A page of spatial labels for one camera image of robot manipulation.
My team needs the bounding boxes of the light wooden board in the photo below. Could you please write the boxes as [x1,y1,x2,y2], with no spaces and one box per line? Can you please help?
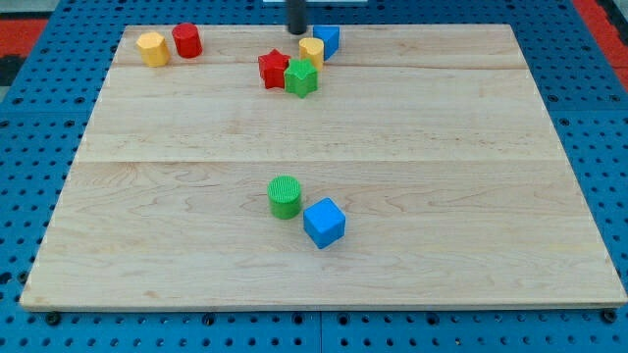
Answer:
[21,25,627,312]

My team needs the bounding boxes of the green star block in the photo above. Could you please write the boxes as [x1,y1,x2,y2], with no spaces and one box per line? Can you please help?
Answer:
[284,59,318,98]

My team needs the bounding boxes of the red star block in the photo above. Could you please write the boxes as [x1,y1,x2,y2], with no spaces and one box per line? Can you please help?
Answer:
[258,48,290,89]

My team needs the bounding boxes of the yellow heart block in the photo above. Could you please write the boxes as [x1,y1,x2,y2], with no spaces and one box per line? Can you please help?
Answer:
[298,37,325,71]

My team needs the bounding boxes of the blue triangle block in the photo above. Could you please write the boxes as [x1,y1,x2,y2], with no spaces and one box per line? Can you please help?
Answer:
[313,25,340,61]

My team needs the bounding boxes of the green cylinder block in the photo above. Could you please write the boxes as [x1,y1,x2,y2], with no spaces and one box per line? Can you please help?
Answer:
[267,176,301,220]

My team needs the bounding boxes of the blue cube block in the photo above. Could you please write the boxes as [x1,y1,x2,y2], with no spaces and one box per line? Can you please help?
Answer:
[303,198,346,249]

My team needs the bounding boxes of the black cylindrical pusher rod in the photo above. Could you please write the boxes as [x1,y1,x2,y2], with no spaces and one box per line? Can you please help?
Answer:
[286,0,308,35]

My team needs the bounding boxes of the red cylinder block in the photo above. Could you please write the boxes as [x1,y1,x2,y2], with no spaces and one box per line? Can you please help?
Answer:
[172,23,203,59]

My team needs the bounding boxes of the yellow hexagon block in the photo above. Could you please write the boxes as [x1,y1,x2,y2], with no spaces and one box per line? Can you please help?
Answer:
[135,31,170,68]

